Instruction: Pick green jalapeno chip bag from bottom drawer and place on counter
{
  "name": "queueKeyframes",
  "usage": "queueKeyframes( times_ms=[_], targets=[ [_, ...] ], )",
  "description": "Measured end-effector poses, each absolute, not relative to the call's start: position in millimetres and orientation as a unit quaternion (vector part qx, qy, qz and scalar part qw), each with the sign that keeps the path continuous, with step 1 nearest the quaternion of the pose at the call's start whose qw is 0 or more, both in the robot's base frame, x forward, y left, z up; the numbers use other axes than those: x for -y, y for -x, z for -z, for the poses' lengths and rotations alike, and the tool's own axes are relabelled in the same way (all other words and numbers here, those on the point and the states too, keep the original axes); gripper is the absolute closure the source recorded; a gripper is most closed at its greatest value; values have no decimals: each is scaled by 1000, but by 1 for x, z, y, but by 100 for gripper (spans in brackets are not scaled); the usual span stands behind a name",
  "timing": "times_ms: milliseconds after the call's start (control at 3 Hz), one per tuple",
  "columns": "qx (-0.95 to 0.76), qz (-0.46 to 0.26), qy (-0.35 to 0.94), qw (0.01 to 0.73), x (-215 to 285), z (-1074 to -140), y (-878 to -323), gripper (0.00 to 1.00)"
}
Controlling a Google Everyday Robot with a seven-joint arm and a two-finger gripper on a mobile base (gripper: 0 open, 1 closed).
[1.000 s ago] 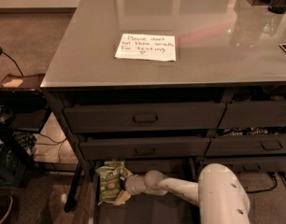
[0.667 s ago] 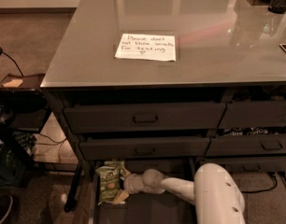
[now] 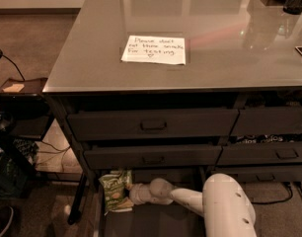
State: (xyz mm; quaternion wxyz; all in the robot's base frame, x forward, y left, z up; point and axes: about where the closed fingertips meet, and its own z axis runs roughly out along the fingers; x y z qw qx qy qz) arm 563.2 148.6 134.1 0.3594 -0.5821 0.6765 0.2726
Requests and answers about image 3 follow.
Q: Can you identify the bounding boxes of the middle right dark drawer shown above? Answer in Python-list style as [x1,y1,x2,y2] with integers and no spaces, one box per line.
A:
[217,142,302,166]

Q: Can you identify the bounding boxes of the dark snack bags in drawer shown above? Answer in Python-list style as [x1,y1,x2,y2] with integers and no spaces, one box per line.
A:
[230,134,302,144]

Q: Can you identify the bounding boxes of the top right dark drawer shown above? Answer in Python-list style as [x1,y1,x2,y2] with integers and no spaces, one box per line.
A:
[232,107,302,136]

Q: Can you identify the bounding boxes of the white handwritten paper note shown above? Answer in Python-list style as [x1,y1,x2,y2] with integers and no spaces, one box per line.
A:
[121,36,186,65]

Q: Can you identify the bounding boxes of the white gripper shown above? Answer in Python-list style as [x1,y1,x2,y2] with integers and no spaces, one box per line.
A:
[119,184,153,209]

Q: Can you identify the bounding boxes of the middle left dark drawer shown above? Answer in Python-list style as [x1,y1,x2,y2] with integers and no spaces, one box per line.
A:
[84,144,221,170]

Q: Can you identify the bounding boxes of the open bottom left drawer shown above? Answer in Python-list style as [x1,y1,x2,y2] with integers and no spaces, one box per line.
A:
[94,166,207,237]

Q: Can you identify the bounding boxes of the black crate with items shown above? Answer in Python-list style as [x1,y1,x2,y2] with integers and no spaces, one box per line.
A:
[0,139,38,198]

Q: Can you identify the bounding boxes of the black shoe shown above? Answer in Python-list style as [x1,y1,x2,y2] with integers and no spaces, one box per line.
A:
[0,206,14,237]

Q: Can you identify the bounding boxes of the black side tray table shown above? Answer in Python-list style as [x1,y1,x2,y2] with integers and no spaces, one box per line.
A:
[0,78,54,141]

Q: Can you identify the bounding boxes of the green jalapeno chip bag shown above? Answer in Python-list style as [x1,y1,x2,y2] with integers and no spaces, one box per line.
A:
[99,174,132,214]

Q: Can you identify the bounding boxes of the black floor cable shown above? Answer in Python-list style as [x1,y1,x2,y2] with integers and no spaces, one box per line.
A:
[249,181,302,212]

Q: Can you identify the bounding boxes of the dark drawer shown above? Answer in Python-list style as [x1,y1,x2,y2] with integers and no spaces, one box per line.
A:
[232,107,302,136]
[217,142,302,166]
[67,109,238,141]
[84,144,221,170]
[211,165,302,183]

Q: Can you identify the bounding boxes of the bottom right dark drawer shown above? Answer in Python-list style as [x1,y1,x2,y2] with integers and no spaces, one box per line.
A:
[211,165,302,183]

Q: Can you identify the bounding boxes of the grey glass-top cabinet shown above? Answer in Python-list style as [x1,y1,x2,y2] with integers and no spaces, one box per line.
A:
[42,0,302,225]

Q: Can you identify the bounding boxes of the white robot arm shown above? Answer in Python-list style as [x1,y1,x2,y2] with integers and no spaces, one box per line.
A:
[129,174,257,237]

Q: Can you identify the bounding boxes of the top left dark drawer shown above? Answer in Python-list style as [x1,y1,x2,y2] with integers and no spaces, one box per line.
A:
[67,109,238,141]

